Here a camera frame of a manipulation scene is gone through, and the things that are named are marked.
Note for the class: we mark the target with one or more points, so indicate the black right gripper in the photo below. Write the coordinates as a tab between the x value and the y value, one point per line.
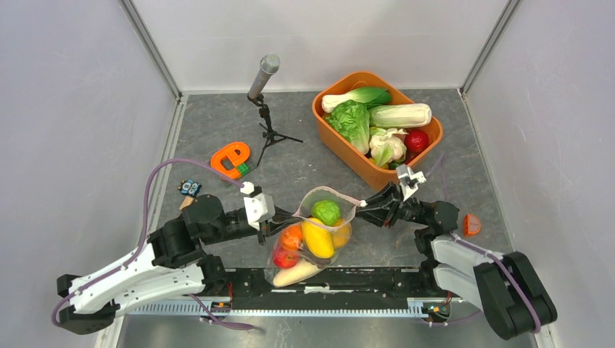
381	203

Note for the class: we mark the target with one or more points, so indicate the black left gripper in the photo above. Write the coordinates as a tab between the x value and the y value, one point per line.
283	218

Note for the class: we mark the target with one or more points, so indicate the small orange toy pumpkin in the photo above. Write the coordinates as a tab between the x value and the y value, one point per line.
291	237

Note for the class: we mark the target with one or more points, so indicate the yellow toy lemon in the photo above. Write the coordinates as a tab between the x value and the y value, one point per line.
317	238

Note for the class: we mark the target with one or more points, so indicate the clear zip top bag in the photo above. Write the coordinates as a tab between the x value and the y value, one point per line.
348	207

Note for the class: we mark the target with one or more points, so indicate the green bumpy custard apple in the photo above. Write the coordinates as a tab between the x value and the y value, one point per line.
327	212

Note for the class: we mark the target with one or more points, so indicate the yellow orange toy fruit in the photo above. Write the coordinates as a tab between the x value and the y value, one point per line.
342	234

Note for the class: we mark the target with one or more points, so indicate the white daikon radish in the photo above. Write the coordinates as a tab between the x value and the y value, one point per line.
300	272

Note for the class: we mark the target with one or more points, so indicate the red toy apple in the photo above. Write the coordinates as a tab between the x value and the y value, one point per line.
285	259

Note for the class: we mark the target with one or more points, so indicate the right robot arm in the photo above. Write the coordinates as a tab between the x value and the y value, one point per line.
504	287

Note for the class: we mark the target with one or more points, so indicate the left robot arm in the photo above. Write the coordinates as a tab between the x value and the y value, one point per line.
172	262

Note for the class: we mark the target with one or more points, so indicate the white toy cauliflower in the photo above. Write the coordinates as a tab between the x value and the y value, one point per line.
387	145

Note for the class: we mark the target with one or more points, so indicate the green toy brick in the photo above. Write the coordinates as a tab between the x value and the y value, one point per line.
243	169

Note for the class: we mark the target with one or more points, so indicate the red toy tomato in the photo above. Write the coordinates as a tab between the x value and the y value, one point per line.
416	141

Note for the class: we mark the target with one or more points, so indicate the black microphone tripod stand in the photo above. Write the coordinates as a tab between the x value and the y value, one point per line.
270	135

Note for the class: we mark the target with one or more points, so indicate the orange toy slice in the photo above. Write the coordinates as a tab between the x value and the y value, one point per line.
471	225

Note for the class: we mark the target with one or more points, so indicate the white napa cabbage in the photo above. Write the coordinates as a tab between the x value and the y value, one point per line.
400	116

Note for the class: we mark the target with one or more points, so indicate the green lettuce leaf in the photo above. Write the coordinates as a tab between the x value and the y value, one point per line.
350	119

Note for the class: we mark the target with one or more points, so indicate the blue owl wooden block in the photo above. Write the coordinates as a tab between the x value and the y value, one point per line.
190	190

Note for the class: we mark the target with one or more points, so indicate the silver microphone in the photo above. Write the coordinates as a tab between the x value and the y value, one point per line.
268	67

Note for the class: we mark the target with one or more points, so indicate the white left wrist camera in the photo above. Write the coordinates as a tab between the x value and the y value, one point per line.
259	207

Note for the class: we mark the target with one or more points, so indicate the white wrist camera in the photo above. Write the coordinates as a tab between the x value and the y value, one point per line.
259	207
409	181

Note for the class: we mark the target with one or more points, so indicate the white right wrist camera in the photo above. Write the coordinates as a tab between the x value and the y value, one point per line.
409	181

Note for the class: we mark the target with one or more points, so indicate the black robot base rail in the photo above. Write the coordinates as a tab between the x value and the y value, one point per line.
357	288

